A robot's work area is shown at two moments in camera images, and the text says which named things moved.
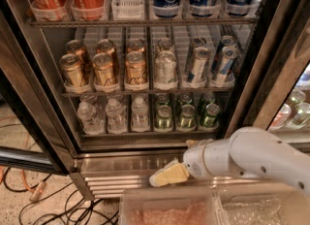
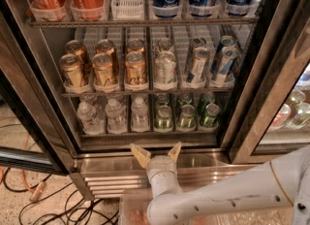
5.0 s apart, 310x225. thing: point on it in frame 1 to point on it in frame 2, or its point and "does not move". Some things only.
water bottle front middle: [114, 113] does not move
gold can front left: [72, 70] does not move
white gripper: [194, 160] to [159, 164]
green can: [164, 118] does not move
